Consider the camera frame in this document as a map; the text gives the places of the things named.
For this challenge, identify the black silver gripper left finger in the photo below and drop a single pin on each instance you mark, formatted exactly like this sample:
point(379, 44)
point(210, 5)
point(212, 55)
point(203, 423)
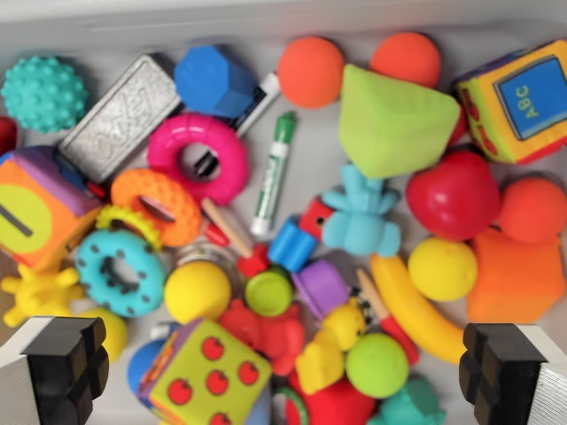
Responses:
point(66, 363)

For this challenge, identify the black silver gripper right finger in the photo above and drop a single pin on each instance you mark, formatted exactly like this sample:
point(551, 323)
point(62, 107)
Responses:
point(505, 372)

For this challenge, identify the green fabric cube with apples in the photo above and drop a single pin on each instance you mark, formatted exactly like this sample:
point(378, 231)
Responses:
point(208, 376)

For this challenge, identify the yellow foam ball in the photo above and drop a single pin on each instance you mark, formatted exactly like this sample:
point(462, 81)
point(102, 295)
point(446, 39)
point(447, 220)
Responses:
point(197, 292)
point(114, 332)
point(443, 268)

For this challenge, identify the blue ball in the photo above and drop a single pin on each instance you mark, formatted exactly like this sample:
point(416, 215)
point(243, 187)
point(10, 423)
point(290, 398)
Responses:
point(141, 363)

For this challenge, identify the yellow spiky rubber toy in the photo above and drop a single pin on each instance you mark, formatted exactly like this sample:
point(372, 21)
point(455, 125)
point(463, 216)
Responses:
point(40, 292)

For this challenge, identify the orange soft block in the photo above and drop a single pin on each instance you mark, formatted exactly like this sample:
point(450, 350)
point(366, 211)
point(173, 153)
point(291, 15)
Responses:
point(514, 279)

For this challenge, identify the teal rubber animal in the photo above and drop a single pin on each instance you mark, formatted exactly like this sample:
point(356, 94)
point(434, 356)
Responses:
point(412, 405)

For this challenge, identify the yellow toy banana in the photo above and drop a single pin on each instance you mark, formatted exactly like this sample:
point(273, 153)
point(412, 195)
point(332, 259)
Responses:
point(416, 310)

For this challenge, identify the green foam ball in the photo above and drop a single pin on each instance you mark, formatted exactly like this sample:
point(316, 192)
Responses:
point(376, 365)

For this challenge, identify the wooden stick with red head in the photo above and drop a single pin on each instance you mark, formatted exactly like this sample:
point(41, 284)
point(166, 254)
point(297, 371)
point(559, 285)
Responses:
point(383, 312)
point(235, 237)

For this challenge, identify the black and white striped toy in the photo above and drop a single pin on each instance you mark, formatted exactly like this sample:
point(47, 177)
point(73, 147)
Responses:
point(362, 306)

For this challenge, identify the orange purple fabric cube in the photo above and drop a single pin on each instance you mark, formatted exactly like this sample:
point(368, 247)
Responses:
point(40, 203)

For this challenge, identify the orange foam ball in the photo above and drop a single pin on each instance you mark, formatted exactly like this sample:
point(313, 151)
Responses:
point(405, 58)
point(531, 210)
point(310, 73)

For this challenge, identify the red toy strawberry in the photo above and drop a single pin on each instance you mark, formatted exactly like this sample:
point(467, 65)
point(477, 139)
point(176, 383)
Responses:
point(336, 405)

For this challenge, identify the clear plastic container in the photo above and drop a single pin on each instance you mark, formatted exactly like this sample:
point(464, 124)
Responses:
point(199, 253)

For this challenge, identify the yellow rubber animal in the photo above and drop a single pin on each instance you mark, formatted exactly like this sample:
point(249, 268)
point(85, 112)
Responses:
point(330, 345)

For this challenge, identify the red plastic apple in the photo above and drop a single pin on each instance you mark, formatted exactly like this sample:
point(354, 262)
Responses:
point(452, 195)

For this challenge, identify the red rubber bear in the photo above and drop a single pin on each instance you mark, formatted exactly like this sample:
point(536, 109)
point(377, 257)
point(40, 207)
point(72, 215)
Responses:
point(266, 332)

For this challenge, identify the light blue soft toy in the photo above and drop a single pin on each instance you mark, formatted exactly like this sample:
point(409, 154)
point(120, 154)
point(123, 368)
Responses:
point(265, 403)

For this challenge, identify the purple plastic cup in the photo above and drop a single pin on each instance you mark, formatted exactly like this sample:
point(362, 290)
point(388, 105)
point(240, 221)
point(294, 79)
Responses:
point(321, 283)

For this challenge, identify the light blue rubber octopus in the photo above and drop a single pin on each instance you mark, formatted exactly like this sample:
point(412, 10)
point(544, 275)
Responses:
point(361, 217)

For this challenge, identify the green round lid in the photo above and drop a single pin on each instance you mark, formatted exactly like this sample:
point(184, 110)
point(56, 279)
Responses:
point(268, 292)

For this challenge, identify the dark red round toy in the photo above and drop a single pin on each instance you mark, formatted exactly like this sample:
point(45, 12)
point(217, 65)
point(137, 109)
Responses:
point(6, 133)

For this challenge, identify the red and blue toy bolt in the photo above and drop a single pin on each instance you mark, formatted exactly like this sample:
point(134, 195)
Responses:
point(301, 234)

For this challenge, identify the grey whiteboard eraser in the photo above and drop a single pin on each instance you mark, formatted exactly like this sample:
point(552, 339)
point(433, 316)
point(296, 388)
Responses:
point(119, 119)

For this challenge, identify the teal bumpy rubber ball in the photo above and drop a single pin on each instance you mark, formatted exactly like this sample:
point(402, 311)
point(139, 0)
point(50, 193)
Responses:
point(44, 94)

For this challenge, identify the fabric cube with ABC print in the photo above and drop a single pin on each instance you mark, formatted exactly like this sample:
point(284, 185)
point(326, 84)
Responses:
point(518, 102)

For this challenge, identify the green soft triangular block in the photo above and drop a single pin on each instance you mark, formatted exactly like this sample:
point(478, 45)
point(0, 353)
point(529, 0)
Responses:
point(394, 124)

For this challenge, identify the green whiteboard marker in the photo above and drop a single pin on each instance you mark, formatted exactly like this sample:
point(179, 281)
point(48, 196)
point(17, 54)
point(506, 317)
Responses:
point(274, 177)

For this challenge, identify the blue foam polyhedron block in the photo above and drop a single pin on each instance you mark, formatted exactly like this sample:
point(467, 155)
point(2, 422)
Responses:
point(215, 82)

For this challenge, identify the black and white marker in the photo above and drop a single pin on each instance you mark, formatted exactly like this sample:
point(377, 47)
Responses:
point(262, 99)

